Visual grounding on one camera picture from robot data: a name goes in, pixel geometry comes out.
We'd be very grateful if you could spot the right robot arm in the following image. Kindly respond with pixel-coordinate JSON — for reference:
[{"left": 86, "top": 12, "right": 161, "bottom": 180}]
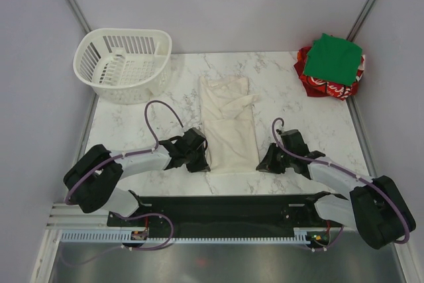
[{"left": 256, "top": 129, "right": 416, "bottom": 249}]

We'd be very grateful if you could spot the white slotted cable duct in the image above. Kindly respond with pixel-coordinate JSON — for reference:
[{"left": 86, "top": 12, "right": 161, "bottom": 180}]
[{"left": 60, "top": 229, "right": 328, "bottom": 245}]

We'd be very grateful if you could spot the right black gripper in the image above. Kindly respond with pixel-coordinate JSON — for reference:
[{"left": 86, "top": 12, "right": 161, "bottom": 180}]
[{"left": 256, "top": 142, "right": 293, "bottom": 174}]

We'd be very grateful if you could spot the cream white t shirt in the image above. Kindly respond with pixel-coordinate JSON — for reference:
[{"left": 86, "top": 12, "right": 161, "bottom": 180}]
[{"left": 199, "top": 76, "right": 259, "bottom": 174}]

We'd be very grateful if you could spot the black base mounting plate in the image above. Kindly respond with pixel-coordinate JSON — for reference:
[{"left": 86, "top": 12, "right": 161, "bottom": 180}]
[{"left": 107, "top": 194, "right": 339, "bottom": 238}]

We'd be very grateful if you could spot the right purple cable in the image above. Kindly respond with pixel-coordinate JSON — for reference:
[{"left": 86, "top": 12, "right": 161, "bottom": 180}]
[{"left": 271, "top": 117, "right": 411, "bottom": 253}]

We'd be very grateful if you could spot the right aluminium frame post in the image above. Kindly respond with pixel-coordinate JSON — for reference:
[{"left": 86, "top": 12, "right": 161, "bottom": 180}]
[{"left": 346, "top": 0, "right": 377, "bottom": 42}]

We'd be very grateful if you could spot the purple cable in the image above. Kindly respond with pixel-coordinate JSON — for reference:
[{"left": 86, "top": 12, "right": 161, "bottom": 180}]
[
  {"left": 271, "top": 117, "right": 411, "bottom": 253},
  {"left": 59, "top": 99, "right": 186, "bottom": 266}
]

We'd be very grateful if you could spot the folded green t shirt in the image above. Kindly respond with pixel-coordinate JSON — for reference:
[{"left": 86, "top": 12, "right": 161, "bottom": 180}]
[{"left": 303, "top": 33, "right": 362, "bottom": 86}]

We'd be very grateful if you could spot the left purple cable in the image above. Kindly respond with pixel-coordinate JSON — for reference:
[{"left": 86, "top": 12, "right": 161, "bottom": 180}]
[{"left": 59, "top": 99, "right": 186, "bottom": 266}]

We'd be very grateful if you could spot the white plastic laundry basket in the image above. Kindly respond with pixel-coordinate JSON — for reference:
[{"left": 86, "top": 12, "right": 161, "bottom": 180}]
[{"left": 73, "top": 28, "right": 172, "bottom": 105}]

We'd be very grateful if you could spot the left aluminium table rail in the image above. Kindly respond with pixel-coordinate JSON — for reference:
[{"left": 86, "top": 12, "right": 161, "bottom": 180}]
[{"left": 70, "top": 92, "right": 98, "bottom": 168}]

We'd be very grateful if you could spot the folded red printed t shirt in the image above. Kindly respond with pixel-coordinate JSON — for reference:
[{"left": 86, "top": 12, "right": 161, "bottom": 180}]
[{"left": 293, "top": 46, "right": 366, "bottom": 101}]

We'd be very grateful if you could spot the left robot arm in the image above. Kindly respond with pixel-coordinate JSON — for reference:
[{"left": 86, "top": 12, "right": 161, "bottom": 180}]
[{"left": 64, "top": 128, "right": 210, "bottom": 225}]

